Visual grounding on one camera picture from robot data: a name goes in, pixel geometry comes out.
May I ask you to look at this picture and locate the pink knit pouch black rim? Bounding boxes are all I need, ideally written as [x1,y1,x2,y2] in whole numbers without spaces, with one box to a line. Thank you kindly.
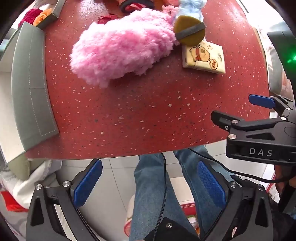
[118,0,162,14]

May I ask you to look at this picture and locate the grey striped white blanket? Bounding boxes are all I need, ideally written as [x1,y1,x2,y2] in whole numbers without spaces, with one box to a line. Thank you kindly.
[0,160,63,209]

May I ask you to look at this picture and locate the deep grey cardboard box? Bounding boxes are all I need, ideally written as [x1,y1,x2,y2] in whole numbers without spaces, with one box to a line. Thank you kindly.
[0,23,60,163]

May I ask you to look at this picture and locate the cartoon bear tissue pack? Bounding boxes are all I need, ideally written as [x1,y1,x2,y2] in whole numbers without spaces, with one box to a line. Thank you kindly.
[182,40,226,75]

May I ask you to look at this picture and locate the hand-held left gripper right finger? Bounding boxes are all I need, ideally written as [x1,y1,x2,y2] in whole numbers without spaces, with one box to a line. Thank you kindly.
[196,161,272,241]

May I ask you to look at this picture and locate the white slipper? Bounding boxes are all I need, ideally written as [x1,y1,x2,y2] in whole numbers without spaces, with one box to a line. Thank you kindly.
[124,195,136,235]

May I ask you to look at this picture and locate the orange fabric rose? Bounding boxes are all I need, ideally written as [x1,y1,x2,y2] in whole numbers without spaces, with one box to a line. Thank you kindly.
[33,8,53,26]

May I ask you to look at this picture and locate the shallow grey box tray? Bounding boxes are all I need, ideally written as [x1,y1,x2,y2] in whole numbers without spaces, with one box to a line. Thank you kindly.
[35,0,67,30]

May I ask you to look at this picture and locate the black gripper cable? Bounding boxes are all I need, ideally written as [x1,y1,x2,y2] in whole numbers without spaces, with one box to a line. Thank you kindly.
[188,148,281,183]
[154,152,167,234]

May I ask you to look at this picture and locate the olive round sponge puff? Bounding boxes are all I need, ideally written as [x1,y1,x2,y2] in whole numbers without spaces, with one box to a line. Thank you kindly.
[173,15,206,45]

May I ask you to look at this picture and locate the pink fluffy chenille cloth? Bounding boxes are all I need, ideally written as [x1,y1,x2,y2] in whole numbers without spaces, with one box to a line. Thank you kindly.
[69,5,180,88]

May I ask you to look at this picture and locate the magenta fluffy chenille cloth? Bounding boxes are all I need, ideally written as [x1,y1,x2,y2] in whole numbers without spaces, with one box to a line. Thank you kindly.
[18,8,43,26]

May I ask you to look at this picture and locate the dark red fabric rose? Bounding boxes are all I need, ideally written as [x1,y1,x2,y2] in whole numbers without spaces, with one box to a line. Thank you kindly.
[97,14,119,25]

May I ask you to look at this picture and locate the plain red cushion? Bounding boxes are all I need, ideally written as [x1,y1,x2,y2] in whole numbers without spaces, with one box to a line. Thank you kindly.
[0,191,29,212]

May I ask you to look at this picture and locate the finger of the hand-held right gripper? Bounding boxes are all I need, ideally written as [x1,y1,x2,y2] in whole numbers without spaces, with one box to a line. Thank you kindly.
[248,94,295,116]
[211,111,288,139]

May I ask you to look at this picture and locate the light blue fluffy cloth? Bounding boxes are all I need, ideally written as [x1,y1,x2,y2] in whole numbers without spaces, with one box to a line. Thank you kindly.
[177,0,207,22]

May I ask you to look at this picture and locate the green leather sofa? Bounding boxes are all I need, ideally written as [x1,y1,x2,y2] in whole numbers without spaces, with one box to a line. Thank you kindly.
[7,153,44,182]

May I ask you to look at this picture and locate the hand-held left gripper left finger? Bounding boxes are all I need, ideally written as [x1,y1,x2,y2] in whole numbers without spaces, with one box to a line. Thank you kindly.
[25,158,103,241]

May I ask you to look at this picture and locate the blue jeans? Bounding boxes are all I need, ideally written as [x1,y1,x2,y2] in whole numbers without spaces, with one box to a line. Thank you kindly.
[128,146,234,241]

